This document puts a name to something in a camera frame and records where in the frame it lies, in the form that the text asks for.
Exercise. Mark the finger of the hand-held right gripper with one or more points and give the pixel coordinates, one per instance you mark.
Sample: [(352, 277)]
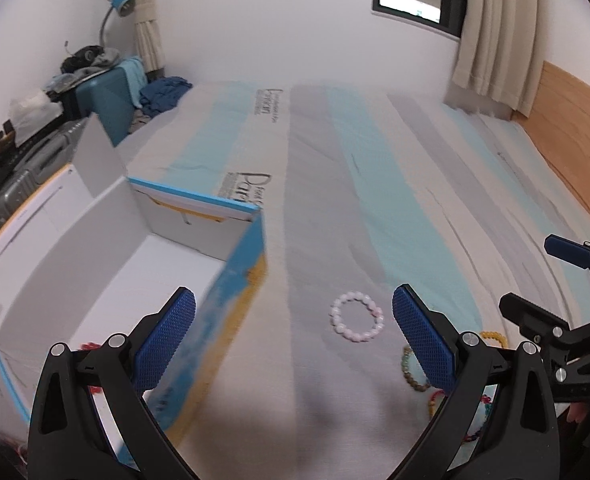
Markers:
[(530, 315), (567, 251)]

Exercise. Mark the clear plastic bag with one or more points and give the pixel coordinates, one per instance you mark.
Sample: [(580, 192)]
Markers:
[(32, 112)]

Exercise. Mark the narrow beige curtain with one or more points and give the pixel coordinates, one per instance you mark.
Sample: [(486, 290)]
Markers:
[(147, 25)]

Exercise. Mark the wooden headboard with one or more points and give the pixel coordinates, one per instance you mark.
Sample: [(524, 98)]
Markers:
[(570, 125)]

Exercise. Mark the grey suitcase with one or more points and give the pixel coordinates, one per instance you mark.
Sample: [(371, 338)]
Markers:
[(30, 170)]

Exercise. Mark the dark blue clothes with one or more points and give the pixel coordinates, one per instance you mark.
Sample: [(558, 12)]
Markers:
[(165, 95)]

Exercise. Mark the blue desk lamp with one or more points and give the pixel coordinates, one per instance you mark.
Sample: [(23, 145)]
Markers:
[(122, 4)]

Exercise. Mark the white and blue cardboard box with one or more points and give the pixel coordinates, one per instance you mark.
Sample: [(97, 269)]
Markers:
[(100, 280)]

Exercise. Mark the teal suitcase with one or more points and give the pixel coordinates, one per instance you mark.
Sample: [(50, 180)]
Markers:
[(105, 100)]

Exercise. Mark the light blue cloth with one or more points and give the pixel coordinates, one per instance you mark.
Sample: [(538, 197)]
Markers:
[(132, 77)]

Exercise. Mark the wide beige curtain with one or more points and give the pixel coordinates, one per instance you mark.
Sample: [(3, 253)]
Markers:
[(500, 35)]

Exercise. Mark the striped bed sheet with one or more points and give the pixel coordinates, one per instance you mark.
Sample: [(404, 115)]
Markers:
[(325, 185)]

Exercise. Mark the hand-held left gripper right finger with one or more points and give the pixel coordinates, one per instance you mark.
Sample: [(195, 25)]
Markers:
[(422, 332)]

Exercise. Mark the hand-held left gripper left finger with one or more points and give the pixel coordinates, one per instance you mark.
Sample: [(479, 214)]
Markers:
[(167, 332)]

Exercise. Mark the person's right hand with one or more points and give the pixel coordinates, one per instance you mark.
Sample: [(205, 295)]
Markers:
[(577, 412)]

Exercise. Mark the dark clothing pile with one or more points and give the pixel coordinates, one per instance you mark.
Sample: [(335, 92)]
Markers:
[(87, 57)]

